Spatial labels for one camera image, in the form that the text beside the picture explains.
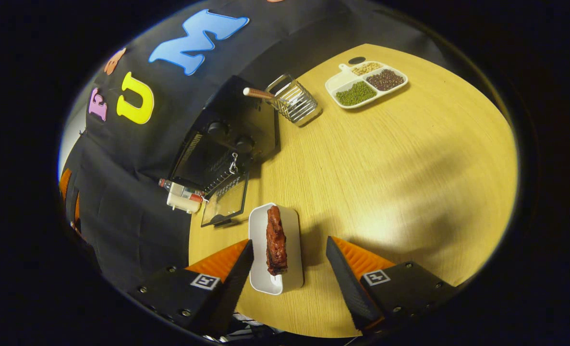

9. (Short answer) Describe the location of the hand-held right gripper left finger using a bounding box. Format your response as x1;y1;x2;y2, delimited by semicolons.
127;239;255;337

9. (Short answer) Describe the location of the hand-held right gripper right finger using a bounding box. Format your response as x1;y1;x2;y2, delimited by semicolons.
326;235;458;333

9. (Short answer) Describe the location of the brown grilled meat skewer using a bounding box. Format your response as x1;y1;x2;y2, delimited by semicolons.
266;205;289;281

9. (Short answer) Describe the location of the black electric oven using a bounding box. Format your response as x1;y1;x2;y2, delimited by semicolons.
169;74;278;227

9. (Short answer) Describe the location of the white rectangular plate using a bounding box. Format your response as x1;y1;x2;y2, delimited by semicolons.
248;202;304;296

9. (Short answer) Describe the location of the white divided bean tray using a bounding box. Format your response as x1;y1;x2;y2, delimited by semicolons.
325;60;409;110

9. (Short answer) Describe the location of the metal wire basket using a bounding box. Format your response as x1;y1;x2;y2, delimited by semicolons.
243;73;323;128

